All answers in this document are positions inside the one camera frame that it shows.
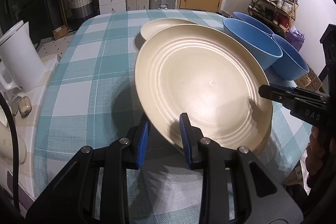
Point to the person's right hand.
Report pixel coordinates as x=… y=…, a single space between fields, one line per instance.
x=315 y=152

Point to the cream plate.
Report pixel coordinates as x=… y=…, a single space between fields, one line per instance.
x=263 y=141
x=194 y=69
x=154 y=26

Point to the printed cardboard box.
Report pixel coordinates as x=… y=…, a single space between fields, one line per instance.
x=309 y=81

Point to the wooden shoe rack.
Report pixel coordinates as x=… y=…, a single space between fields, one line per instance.
x=278 y=13

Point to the blue bowl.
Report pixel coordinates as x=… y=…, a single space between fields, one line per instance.
x=291 y=65
x=264 y=49
x=252 y=21

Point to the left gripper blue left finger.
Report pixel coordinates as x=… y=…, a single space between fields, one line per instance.
x=92 y=186

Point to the small brown cardboard box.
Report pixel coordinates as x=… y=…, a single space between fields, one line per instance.
x=60 y=32

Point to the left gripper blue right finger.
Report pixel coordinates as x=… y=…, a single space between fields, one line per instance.
x=237 y=188

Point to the woven laundry basket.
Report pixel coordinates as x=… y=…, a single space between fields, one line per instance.
x=81 y=8

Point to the purple bag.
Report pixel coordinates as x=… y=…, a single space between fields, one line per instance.
x=295 y=38

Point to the teal checkered tablecloth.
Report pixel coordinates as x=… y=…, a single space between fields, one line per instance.
x=91 y=100

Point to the white electric kettle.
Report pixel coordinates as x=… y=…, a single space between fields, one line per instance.
x=23 y=68

